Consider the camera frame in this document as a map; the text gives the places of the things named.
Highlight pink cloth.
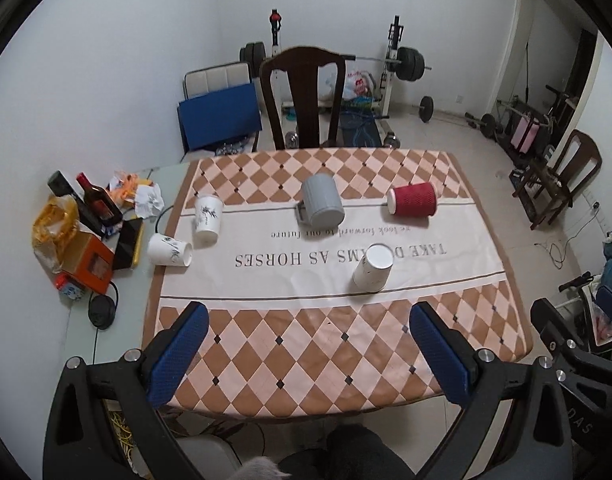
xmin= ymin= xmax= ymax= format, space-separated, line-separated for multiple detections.
xmin=510 ymin=117 xmax=541 ymax=156

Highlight black box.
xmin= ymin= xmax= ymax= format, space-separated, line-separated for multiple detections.
xmin=47 ymin=170 xmax=103 ymax=233

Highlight white weight rack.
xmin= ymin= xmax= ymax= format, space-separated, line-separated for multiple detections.
xmin=380 ymin=15 xmax=405 ymax=117

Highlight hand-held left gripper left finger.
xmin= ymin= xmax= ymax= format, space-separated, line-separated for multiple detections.
xmin=43 ymin=301 xmax=210 ymax=480

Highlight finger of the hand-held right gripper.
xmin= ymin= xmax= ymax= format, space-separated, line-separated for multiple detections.
xmin=530 ymin=298 xmax=594 ymax=363
xmin=596 ymin=285 xmax=612 ymax=343

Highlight dark wooden chair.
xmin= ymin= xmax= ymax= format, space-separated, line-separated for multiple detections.
xmin=259 ymin=46 xmax=347 ymax=151

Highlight blue board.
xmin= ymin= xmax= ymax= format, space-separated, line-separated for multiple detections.
xmin=177 ymin=82 xmax=261 ymax=153

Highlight orange cardboard box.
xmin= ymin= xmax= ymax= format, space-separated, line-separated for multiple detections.
xmin=61 ymin=234 xmax=116 ymax=295

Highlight red ribbed paper cup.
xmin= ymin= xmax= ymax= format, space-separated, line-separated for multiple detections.
xmin=387 ymin=181 xmax=439 ymax=220

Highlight dark glass bottle red cap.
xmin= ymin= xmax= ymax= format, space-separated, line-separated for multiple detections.
xmin=76 ymin=172 xmax=125 ymax=226

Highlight yellow bread bag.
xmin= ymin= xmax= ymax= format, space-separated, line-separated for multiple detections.
xmin=32 ymin=195 xmax=82 ymax=274

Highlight barbell with black plates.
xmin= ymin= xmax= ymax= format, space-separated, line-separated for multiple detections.
xmin=239 ymin=41 xmax=433 ymax=83

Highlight white marbled paper cup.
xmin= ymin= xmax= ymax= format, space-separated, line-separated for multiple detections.
xmin=352 ymin=243 xmax=395 ymax=294

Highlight white plastic bag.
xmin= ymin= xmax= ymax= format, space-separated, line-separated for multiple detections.
xmin=326 ymin=67 xmax=380 ymax=102

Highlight small black barbell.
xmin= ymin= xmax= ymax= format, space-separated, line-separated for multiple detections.
xmin=464 ymin=111 xmax=497 ymax=139

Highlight small red box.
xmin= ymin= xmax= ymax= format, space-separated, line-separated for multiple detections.
xmin=55 ymin=275 xmax=86 ymax=301

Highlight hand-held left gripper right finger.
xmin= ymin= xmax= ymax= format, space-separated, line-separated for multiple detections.
xmin=410 ymin=301 xmax=581 ymax=480

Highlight black tablet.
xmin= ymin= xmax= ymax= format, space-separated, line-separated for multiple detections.
xmin=113 ymin=217 xmax=146 ymax=271

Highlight brown wooden chair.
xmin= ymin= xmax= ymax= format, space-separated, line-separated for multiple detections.
xmin=510 ymin=130 xmax=603 ymax=231

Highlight black round charger with cable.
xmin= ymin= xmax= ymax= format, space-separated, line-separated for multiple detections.
xmin=87 ymin=280 xmax=121 ymax=331

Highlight white padded chair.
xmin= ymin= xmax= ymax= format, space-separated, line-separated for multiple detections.
xmin=183 ymin=61 xmax=254 ymax=101

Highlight white stool seat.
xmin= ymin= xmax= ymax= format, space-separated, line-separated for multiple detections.
xmin=176 ymin=432 xmax=244 ymax=480

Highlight person's legs in dark trousers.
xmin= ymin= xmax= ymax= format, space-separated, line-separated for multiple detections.
xmin=278 ymin=424 xmax=417 ymax=480

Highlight white cup with plant print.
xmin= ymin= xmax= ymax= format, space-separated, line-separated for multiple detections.
xmin=147 ymin=233 xmax=193 ymax=267
xmin=193 ymin=193 xmax=225 ymax=247

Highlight grey ribbed mug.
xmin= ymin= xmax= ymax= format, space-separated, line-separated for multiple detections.
xmin=296 ymin=173 xmax=345 ymax=230

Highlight orange snack packet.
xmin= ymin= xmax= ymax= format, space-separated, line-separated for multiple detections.
xmin=106 ymin=174 xmax=140 ymax=209

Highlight yellow cable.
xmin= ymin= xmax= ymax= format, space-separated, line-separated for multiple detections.
xmin=108 ymin=402 xmax=137 ymax=471

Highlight crumpled white tissue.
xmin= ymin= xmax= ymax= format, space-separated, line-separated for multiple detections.
xmin=134 ymin=184 xmax=165 ymax=219

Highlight checkered printed tablecloth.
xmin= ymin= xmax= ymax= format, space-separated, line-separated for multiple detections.
xmin=141 ymin=147 xmax=534 ymax=418

